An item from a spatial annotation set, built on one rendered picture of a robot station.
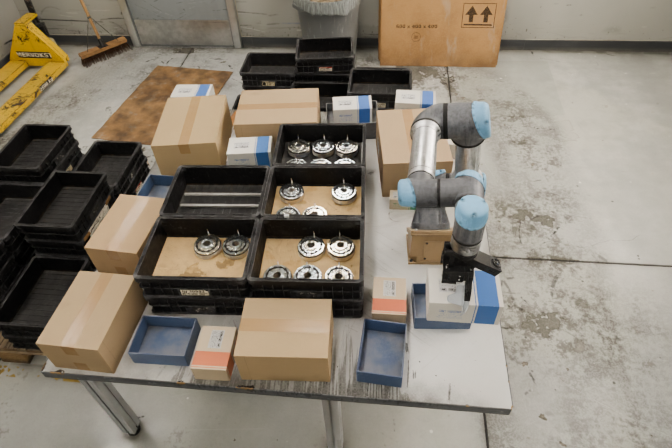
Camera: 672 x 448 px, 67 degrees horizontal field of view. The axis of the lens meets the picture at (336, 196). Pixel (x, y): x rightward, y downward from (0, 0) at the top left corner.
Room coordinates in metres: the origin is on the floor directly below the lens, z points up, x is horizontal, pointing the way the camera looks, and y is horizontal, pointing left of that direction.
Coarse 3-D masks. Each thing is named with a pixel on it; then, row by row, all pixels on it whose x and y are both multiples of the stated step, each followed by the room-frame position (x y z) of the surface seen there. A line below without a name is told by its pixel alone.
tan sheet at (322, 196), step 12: (276, 192) 1.58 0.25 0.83; (312, 192) 1.57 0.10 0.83; (324, 192) 1.57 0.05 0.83; (360, 192) 1.55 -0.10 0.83; (276, 204) 1.51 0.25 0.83; (288, 204) 1.51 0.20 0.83; (300, 204) 1.50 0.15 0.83; (312, 204) 1.50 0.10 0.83; (324, 204) 1.49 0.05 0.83; (336, 204) 1.49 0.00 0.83; (348, 204) 1.49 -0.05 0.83; (360, 204) 1.48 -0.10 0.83
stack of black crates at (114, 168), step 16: (96, 144) 2.48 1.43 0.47; (112, 144) 2.47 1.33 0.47; (128, 144) 2.46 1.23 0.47; (96, 160) 2.42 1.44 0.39; (112, 160) 2.43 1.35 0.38; (128, 160) 2.29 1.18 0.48; (144, 160) 2.42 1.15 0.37; (112, 176) 2.28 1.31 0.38; (128, 176) 2.22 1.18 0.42; (144, 176) 2.37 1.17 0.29; (128, 192) 2.15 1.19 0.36
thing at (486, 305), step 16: (432, 272) 0.89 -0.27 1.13; (480, 272) 0.88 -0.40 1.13; (432, 288) 0.83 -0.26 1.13; (448, 288) 0.83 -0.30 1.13; (480, 288) 0.82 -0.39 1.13; (496, 288) 0.82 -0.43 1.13; (432, 304) 0.79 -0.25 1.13; (448, 304) 0.78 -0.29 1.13; (480, 304) 0.77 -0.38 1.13; (496, 304) 0.77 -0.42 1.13; (432, 320) 0.79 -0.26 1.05; (448, 320) 0.78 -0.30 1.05; (464, 320) 0.77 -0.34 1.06; (480, 320) 0.77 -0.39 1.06; (496, 320) 0.76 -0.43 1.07
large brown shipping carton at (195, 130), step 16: (192, 96) 2.27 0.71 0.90; (208, 96) 2.26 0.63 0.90; (224, 96) 2.25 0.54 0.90; (176, 112) 2.13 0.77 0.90; (192, 112) 2.12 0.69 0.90; (208, 112) 2.11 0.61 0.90; (224, 112) 2.15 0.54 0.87; (160, 128) 2.00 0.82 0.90; (176, 128) 1.99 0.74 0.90; (192, 128) 1.99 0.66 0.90; (208, 128) 1.98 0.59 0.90; (224, 128) 2.08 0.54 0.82; (160, 144) 1.87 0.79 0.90; (176, 144) 1.87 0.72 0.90; (192, 144) 1.87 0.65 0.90; (208, 144) 1.87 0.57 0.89; (224, 144) 2.01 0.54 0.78; (160, 160) 1.87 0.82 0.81; (176, 160) 1.87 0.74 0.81; (192, 160) 1.87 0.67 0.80; (208, 160) 1.87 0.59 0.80; (224, 160) 1.94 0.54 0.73
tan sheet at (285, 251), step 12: (276, 240) 1.31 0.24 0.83; (288, 240) 1.31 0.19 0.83; (324, 240) 1.30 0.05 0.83; (264, 252) 1.25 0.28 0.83; (276, 252) 1.25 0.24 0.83; (288, 252) 1.25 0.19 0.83; (264, 264) 1.20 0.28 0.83; (276, 264) 1.19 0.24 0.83; (288, 264) 1.19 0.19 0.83; (300, 264) 1.19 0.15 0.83; (312, 264) 1.18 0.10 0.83; (324, 264) 1.18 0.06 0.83; (336, 264) 1.18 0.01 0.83; (348, 264) 1.17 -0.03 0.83; (324, 276) 1.13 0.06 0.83
